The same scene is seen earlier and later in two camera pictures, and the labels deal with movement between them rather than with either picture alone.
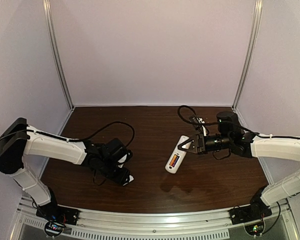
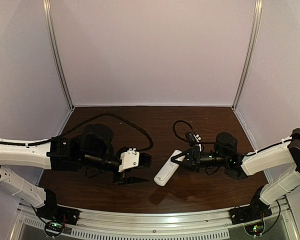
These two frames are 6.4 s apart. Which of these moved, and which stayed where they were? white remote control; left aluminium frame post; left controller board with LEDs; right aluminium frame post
Moved: white remote control
Stayed: left aluminium frame post; left controller board with LEDs; right aluminium frame post
